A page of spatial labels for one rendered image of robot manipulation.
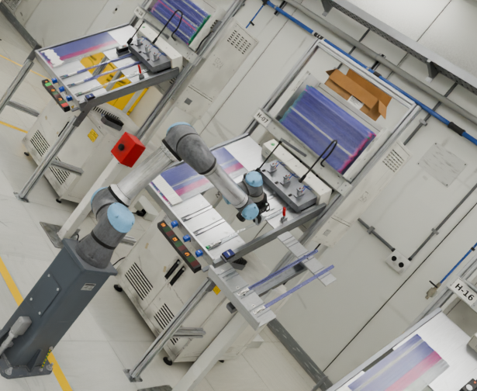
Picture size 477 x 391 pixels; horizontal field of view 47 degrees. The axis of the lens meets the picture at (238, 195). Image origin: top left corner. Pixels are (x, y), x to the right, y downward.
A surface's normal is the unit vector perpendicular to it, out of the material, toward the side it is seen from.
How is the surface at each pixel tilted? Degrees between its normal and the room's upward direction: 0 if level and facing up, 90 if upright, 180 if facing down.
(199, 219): 45
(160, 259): 90
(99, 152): 90
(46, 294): 90
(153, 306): 90
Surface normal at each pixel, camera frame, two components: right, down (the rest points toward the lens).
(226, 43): 0.59, 0.60
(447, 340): 0.07, -0.70
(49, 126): -0.52, -0.22
